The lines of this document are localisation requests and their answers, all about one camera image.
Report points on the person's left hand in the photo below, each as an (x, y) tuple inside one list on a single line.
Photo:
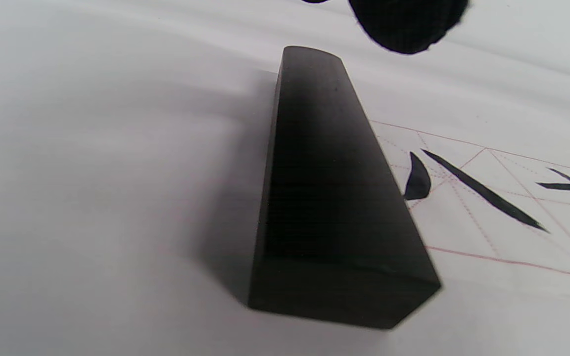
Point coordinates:
[(408, 22)]

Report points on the black paperweight bar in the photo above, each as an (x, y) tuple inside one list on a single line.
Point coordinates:
[(334, 198)]

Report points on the red grid calligraphy paper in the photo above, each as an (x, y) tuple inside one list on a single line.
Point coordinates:
[(488, 222)]

